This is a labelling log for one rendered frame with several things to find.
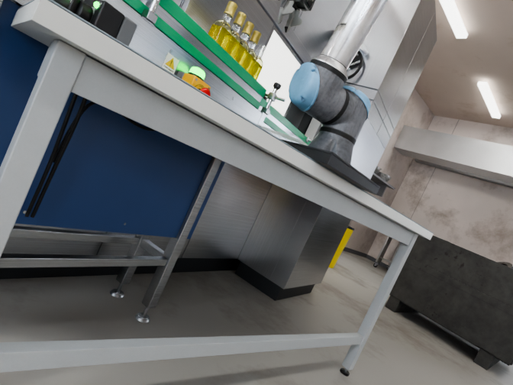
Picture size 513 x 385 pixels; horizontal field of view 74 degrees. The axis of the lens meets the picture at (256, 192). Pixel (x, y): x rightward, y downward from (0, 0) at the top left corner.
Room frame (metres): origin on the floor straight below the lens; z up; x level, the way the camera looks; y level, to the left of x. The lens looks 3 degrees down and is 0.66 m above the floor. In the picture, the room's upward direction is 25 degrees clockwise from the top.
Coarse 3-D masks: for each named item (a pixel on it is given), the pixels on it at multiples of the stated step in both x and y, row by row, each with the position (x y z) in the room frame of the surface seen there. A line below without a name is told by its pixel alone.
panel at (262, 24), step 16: (192, 0) 1.22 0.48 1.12; (208, 0) 1.27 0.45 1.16; (224, 0) 1.33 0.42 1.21; (240, 0) 1.40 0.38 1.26; (192, 16) 1.24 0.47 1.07; (208, 16) 1.30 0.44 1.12; (256, 16) 1.50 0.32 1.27; (240, 32) 1.46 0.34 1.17; (272, 32) 1.62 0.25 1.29; (256, 48) 1.58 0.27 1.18; (288, 48) 1.77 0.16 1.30
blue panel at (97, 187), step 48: (0, 48) 0.63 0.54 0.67; (0, 96) 0.65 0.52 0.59; (0, 144) 0.68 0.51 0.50; (48, 144) 0.75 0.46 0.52; (96, 144) 0.84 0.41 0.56; (144, 144) 0.96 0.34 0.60; (48, 192) 0.79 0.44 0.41; (96, 192) 0.89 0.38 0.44; (144, 192) 1.02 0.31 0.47; (192, 192) 1.19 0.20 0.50
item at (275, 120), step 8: (264, 104) 1.50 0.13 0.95; (272, 112) 1.57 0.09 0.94; (264, 120) 1.54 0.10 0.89; (272, 120) 1.60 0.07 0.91; (280, 120) 1.65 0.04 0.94; (280, 128) 1.68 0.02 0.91; (288, 128) 1.74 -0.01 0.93; (296, 128) 1.80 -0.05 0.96; (296, 136) 1.84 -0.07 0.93; (304, 136) 1.90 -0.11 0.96
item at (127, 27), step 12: (84, 0) 0.68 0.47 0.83; (96, 0) 0.66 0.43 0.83; (96, 12) 0.65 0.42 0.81; (108, 12) 0.66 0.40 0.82; (120, 12) 0.68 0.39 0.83; (96, 24) 0.65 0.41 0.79; (108, 24) 0.67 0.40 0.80; (120, 24) 0.69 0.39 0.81; (132, 24) 0.71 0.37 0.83; (120, 36) 0.69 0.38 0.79; (132, 36) 0.72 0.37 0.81
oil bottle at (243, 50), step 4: (244, 40) 1.29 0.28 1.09; (240, 44) 1.28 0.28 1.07; (244, 44) 1.29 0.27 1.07; (240, 48) 1.28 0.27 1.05; (244, 48) 1.29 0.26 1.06; (248, 48) 1.31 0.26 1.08; (240, 52) 1.28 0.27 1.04; (244, 52) 1.30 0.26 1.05; (248, 52) 1.32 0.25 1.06; (236, 56) 1.28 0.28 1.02; (240, 56) 1.29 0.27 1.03; (244, 56) 1.31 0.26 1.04; (236, 60) 1.28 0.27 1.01; (240, 60) 1.30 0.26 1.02; (244, 60) 1.32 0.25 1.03; (240, 64) 1.31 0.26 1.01
